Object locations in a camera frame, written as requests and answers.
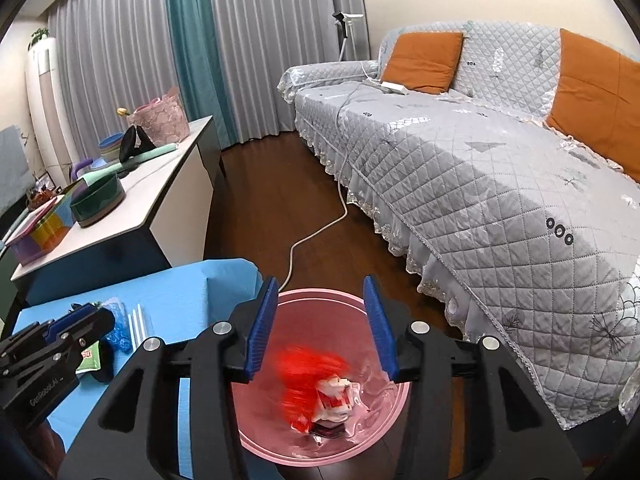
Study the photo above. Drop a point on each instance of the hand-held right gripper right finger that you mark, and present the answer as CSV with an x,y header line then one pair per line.
x,y
377,327

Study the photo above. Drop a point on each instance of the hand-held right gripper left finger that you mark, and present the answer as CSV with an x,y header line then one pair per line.
x,y
263,327

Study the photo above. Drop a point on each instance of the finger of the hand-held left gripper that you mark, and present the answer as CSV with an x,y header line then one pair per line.
x,y
85,325

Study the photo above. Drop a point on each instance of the blue plastic shoe cover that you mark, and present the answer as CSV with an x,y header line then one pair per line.
x,y
117,325

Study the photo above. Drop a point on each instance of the red snack wrapper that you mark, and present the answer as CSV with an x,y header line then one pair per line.
x,y
300,380

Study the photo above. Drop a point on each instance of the pink plastic bin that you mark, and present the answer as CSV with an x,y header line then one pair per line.
x,y
380,410

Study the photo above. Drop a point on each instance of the white and red carton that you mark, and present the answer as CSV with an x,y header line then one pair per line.
x,y
335,400

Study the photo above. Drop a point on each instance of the green snack packet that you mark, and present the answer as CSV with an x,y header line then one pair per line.
x,y
90,357

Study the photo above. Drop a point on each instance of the white plastic straws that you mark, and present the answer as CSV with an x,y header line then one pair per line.
x,y
137,325

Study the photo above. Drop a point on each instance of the blue foam mat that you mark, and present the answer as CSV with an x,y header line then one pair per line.
x,y
190,300

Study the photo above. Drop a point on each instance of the colourful striped box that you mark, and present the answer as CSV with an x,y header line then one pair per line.
x,y
42,232

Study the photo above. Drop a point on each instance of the green round tin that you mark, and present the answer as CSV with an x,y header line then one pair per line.
x,y
97,200

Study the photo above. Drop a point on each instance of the white-topped dark cabinet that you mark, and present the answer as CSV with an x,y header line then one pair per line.
x,y
165,210

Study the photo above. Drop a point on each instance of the grey quilted sofa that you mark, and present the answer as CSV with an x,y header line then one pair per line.
x,y
450,170

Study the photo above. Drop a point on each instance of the stack of plastic bowls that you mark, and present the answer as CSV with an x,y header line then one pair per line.
x,y
111,147

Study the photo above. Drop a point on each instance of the mint green roll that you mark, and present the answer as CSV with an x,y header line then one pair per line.
x,y
155,152

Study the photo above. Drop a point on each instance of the white standing air conditioner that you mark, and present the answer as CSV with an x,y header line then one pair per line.
x,y
47,110

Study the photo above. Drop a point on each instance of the pink woven basket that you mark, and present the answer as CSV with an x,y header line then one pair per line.
x,y
162,120

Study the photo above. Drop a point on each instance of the white power strip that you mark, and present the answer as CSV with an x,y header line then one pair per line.
x,y
395,87

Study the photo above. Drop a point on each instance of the orange cushion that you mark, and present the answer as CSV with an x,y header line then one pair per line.
x,y
425,60
595,90

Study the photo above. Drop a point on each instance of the grey curtain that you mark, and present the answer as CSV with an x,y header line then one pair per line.
x,y
280,35
110,50

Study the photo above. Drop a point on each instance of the potted plant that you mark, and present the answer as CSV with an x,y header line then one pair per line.
x,y
40,37

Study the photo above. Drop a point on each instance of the white floor stand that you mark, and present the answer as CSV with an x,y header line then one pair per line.
x,y
345,35

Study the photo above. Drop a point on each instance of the teal curtain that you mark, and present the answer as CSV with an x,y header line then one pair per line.
x,y
195,40

